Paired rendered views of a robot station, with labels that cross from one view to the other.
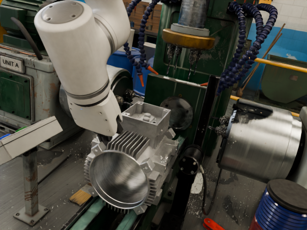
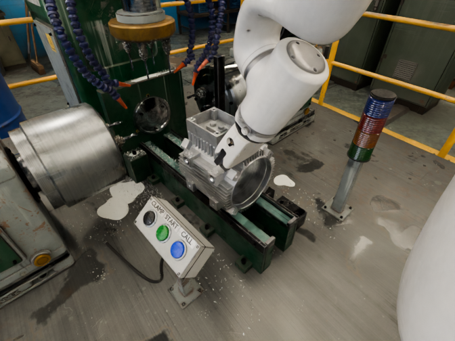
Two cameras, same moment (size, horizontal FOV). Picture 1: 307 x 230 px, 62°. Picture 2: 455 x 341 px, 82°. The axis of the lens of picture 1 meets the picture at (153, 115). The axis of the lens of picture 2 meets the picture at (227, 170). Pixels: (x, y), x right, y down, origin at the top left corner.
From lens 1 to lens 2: 0.61 m
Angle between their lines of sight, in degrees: 53
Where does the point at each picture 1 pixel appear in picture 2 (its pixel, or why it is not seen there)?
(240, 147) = not seen: hidden behind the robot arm
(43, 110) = (35, 231)
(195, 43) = (172, 29)
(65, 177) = (143, 252)
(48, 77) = (17, 184)
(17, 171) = (99, 304)
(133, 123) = not seen: hidden behind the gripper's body
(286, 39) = not seen: outside the picture
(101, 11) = (273, 38)
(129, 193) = (240, 190)
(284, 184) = (376, 92)
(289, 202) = (393, 97)
